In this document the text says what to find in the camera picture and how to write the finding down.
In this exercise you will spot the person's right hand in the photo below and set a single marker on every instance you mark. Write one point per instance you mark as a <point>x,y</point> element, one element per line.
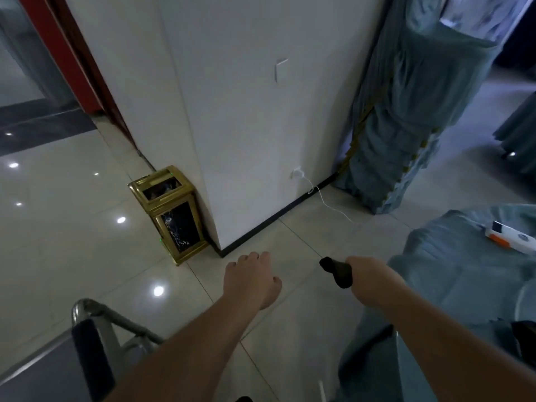
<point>375,282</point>

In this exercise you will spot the teal skirted table with caster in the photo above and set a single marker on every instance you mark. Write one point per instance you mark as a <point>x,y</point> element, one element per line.
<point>519,129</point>

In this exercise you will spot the glass door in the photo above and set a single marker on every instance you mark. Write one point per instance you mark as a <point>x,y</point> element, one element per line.
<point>33,45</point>

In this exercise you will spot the person's left thumb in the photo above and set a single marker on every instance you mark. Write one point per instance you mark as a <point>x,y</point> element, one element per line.
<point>273,290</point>

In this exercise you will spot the grey cart platform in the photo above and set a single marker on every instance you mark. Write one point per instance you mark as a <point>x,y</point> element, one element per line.
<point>37,376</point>

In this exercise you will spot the white and orange handheld device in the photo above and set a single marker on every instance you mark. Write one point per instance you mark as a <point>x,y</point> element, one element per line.
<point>511,236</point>

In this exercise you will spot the person's right fingers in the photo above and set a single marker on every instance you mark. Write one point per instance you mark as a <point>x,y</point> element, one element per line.
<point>355,272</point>

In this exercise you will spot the person's left forearm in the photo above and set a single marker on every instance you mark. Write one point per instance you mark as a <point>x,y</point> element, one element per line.
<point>197,355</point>

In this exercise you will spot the teal covered chair stack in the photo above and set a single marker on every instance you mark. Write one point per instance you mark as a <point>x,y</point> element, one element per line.
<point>410,104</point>

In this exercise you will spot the white charger plug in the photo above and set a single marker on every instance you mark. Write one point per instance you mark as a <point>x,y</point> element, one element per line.
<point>297,173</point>

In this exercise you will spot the red door frame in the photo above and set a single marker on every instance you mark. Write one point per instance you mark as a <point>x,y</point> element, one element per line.
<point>75,58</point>

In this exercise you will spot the person's left hand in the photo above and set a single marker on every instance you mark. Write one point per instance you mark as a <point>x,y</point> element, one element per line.
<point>249,282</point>

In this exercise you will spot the white wall switch plate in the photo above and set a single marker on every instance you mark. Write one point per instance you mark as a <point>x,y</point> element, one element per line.
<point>281,70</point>

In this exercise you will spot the black object on tablecloth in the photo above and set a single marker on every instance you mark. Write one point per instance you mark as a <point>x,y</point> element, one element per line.
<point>525,343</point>

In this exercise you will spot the gold and black trash bin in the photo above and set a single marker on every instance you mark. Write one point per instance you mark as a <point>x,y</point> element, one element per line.
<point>171,215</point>

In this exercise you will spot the person's right forearm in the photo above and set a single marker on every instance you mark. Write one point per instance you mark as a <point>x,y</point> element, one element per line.
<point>452,351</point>

